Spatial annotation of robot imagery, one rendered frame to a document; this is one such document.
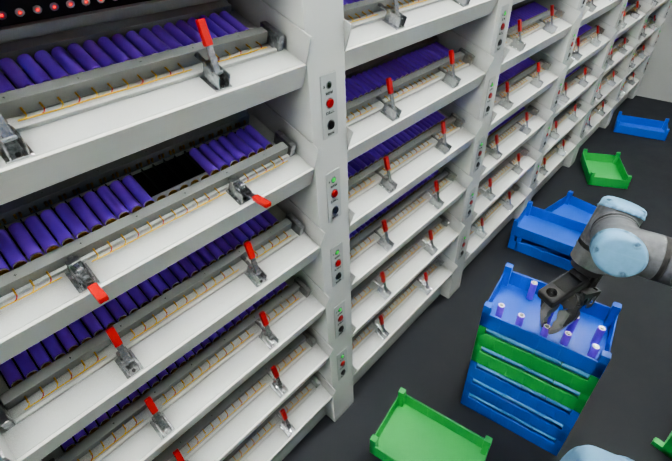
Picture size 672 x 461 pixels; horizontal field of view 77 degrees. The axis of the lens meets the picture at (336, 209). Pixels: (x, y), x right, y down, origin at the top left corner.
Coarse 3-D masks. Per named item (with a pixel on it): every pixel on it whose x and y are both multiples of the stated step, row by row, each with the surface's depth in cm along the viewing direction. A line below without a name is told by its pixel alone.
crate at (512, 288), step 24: (504, 288) 128; (528, 288) 127; (504, 312) 121; (528, 312) 121; (600, 312) 117; (528, 336) 110; (552, 336) 114; (576, 336) 113; (576, 360) 105; (600, 360) 101
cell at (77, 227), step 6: (60, 204) 63; (66, 204) 64; (60, 210) 62; (66, 210) 63; (60, 216) 62; (66, 216) 62; (72, 216) 62; (66, 222) 62; (72, 222) 62; (78, 222) 62; (72, 228) 61; (78, 228) 61; (84, 228) 62; (78, 234) 61
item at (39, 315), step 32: (256, 128) 86; (288, 128) 82; (160, 160) 75; (288, 160) 82; (224, 192) 74; (256, 192) 75; (288, 192) 81; (160, 224) 67; (192, 224) 68; (224, 224) 71; (96, 256) 61; (128, 256) 62; (160, 256) 64; (32, 288) 56; (64, 288) 57; (128, 288) 63; (0, 320) 53; (32, 320) 54; (64, 320) 57; (0, 352) 52
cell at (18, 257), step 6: (0, 234) 58; (6, 234) 58; (0, 240) 58; (6, 240) 58; (12, 240) 58; (0, 246) 57; (6, 246) 57; (12, 246) 57; (6, 252) 57; (12, 252) 57; (18, 252) 57; (6, 258) 57; (12, 258) 56; (18, 258) 56; (24, 258) 57; (12, 264) 56
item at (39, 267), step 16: (256, 160) 77; (272, 160) 80; (224, 176) 73; (240, 176) 76; (256, 176) 77; (176, 192) 69; (192, 192) 69; (208, 192) 72; (144, 208) 65; (160, 208) 66; (176, 208) 68; (112, 224) 62; (128, 224) 63; (144, 224) 65; (80, 240) 60; (96, 240) 60; (112, 240) 62; (48, 256) 57; (64, 256) 58; (80, 256) 60; (16, 272) 55; (32, 272) 55; (48, 272) 57; (0, 288) 53; (16, 288) 55
